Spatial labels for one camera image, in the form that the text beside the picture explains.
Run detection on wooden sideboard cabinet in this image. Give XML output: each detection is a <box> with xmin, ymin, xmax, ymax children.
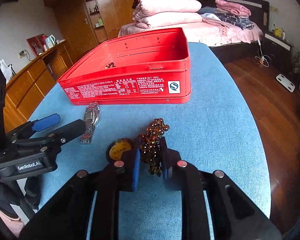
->
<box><xmin>4</xmin><ymin>40</ymin><xmax>74</xmax><ymax>133</ymax></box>

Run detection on silver metal wristwatch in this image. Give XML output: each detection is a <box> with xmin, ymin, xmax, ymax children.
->
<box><xmin>80</xmin><ymin>102</ymin><xmax>100</xmax><ymax>145</ymax></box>

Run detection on dark nightstand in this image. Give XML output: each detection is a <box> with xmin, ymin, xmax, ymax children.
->
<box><xmin>262</xmin><ymin>32</ymin><xmax>292</xmax><ymax>73</ymax></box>

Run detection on dark wooden headboard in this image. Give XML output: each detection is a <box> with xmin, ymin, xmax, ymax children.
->
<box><xmin>194</xmin><ymin>0</ymin><xmax>271</xmax><ymax>33</ymax></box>

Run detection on red box on sideboard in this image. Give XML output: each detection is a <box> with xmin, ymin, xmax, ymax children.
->
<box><xmin>27</xmin><ymin>34</ymin><xmax>47</xmax><ymax>57</ymax></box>

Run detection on amber bead necklace with pendant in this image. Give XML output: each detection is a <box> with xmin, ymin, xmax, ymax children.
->
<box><xmin>106</xmin><ymin>117</ymin><xmax>170</xmax><ymax>177</ymax></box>

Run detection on blue table cloth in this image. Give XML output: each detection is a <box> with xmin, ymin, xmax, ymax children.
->
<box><xmin>40</xmin><ymin>43</ymin><xmax>271</xmax><ymax>239</ymax></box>

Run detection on white charger cable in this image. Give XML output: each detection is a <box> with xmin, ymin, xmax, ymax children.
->
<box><xmin>255</xmin><ymin>39</ymin><xmax>272</xmax><ymax>68</ymax></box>

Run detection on white bathroom scale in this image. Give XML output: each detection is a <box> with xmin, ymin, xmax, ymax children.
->
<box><xmin>276</xmin><ymin>74</ymin><xmax>295</xmax><ymax>93</ymax></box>

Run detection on folded pink clothes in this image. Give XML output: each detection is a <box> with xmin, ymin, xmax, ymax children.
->
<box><xmin>215</xmin><ymin>0</ymin><xmax>251</xmax><ymax>17</ymax></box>

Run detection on stack of pink quilts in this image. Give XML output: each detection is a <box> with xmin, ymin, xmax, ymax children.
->
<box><xmin>133</xmin><ymin>0</ymin><xmax>202</xmax><ymax>29</ymax></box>

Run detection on bed with pink cover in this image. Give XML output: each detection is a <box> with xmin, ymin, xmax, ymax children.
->
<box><xmin>117</xmin><ymin>19</ymin><xmax>265</xmax><ymax>63</ymax></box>

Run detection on white plastic bag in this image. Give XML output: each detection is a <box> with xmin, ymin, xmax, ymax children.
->
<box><xmin>0</xmin><ymin>59</ymin><xmax>16</xmax><ymax>83</ymax></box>

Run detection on folded plaid clothes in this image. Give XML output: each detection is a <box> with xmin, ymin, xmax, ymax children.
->
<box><xmin>199</xmin><ymin>6</ymin><xmax>255</xmax><ymax>30</ymax></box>

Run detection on wooden wardrobe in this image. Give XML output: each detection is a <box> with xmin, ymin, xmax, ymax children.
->
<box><xmin>43</xmin><ymin>0</ymin><xmax>134</xmax><ymax>62</ymax></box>

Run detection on red metal tin box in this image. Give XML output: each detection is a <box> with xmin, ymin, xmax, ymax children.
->
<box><xmin>58</xmin><ymin>28</ymin><xmax>192</xmax><ymax>105</ymax></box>

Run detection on white electric kettle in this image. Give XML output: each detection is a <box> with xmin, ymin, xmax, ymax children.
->
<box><xmin>45</xmin><ymin>35</ymin><xmax>56</xmax><ymax>49</ymax></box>

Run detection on yellow pikachu plush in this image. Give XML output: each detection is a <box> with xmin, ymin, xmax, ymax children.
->
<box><xmin>273</xmin><ymin>25</ymin><xmax>283</xmax><ymax>38</ymax></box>

